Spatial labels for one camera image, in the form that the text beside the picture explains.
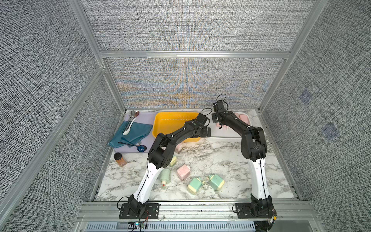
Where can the green sharpener front right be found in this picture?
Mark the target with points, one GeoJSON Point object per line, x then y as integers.
{"type": "Point", "coordinates": [216, 182]}

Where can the white spoon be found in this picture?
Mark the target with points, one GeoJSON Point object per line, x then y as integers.
{"type": "Point", "coordinates": [127, 130]}

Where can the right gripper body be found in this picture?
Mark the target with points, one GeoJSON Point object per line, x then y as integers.
{"type": "Point", "coordinates": [214, 116]}

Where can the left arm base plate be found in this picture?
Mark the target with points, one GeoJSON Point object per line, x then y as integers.
{"type": "Point", "coordinates": [146, 211]}

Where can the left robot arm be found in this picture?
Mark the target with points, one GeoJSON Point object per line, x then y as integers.
{"type": "Point", "coordinates": [161, 154]}

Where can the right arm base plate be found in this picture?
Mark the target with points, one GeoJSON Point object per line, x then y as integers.
{"type": "Point", "coordinates": [243, 210]}

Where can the spice jar black lid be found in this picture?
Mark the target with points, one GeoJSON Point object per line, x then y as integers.
{"type": "Point", "coordinates": [120, 159]}

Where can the green sharpener front left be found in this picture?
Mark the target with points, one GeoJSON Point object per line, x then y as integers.
{"type": "Point", "coordinates": [195, 185]}

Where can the white plastic tray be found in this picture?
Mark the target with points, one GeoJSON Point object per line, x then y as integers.
{"type": "Point", "coordinates": [225, 131]}

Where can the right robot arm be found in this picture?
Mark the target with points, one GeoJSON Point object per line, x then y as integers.
{"type": "Point", "coordinates": [254, 149]}

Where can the yellow plastic tray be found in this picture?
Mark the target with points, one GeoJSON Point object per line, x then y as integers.
{"type": "Point", "coordinates": [168, 122]}

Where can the green sharpener upper left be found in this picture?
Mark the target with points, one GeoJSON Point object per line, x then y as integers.
{"type": "Point", "coordinates": [173, 161]}

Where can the lavender cutting board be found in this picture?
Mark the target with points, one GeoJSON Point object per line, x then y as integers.
{"type": "Point", "coordinates": [145, 118]}

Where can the aluminium front rail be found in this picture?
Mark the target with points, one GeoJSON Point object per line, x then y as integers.
{"type": "Point", "coordinates": [287, 209]}

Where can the teal cloth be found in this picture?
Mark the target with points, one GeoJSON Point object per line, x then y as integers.
{"type": "Point", "coordinates": [138, 131]}

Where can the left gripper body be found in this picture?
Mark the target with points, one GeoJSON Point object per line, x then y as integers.
{"type": "Point", "coordinates": [204, 133]}

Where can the metal spoon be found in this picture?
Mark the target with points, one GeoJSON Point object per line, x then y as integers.
{"type": "Point", "coordinates": [133, 114]}

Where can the green sharpener lying left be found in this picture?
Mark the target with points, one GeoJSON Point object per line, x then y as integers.
{"type": "Point", "coordinates": [165, 177]}

